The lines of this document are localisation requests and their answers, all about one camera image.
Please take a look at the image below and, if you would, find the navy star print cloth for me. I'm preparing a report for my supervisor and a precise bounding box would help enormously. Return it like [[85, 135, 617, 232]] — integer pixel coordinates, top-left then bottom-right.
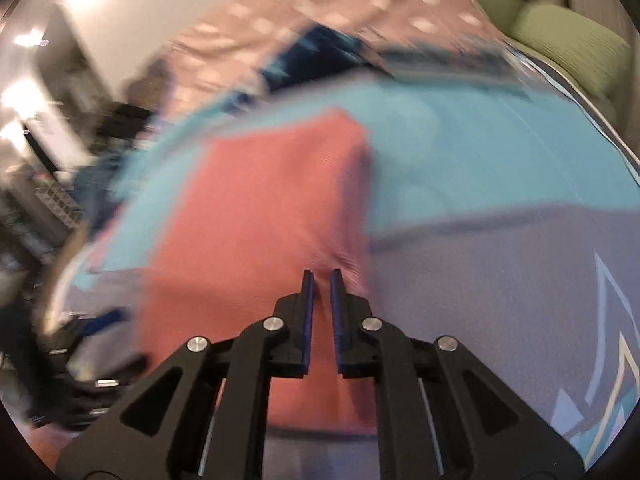
[[260, 24, 383, 96]]

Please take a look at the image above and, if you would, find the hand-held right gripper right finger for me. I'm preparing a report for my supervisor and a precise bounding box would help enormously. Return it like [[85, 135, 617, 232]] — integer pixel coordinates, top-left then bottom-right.
[[329, 268, 586, 480]]

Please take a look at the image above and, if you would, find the pink polka dot blanket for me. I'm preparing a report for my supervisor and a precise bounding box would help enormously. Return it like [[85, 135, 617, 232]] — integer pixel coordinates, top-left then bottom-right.
[[162, 0, 506, 92]]

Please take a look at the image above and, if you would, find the blue grey printed bedsheet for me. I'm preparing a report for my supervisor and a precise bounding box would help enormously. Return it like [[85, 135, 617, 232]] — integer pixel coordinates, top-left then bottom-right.
[[47, 45, 640, 480]]

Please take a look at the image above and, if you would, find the pink garment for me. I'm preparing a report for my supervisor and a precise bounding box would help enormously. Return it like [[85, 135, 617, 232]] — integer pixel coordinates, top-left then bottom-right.
[[134, 110, 382, 437]]

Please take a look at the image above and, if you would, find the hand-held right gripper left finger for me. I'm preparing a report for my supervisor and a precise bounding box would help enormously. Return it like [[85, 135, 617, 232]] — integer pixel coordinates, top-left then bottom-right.
[[55, 270, 316, 480]]

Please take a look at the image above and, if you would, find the white cube shelf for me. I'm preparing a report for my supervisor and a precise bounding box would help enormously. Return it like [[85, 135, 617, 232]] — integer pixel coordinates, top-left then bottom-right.
[[27, 177, 87, 233]]

